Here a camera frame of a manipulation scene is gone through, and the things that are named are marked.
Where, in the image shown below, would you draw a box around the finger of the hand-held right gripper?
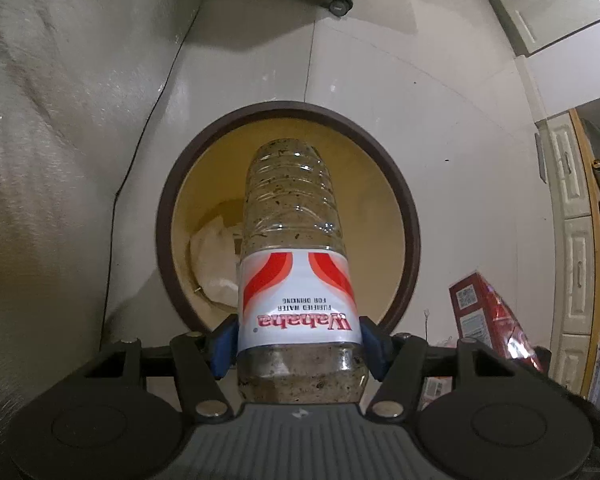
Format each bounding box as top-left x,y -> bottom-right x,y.
532,347 -> 554,376

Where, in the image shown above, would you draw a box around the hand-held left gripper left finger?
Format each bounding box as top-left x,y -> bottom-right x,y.
70,315 -> 239,421

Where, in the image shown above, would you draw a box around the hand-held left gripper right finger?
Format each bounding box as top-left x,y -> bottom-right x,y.
358,316 -> 556,419

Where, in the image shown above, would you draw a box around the red snack packet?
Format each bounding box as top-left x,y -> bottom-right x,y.
448,272 -> 547,377

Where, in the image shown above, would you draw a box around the white tissue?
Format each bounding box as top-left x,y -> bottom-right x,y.
189,214 -> 244,309

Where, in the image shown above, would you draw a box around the large red-label plastic bottle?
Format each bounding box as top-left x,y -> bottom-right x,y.
236,138 -> 370,405

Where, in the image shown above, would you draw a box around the yellow trash bin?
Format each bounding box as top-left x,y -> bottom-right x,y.
155,101 -> 421,337

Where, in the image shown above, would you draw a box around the white wood-top drawer cabinet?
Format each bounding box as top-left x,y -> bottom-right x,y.
532,107 -> 600,397

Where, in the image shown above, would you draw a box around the brown white checkered tablecloth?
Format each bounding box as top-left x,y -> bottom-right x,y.
0,0 -> 226,406

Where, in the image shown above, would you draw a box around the white kitchen cabinets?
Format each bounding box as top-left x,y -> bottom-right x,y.
462,0 -> 600,58

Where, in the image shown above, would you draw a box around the black power cable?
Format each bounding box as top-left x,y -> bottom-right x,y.
99,2 -> 203,348

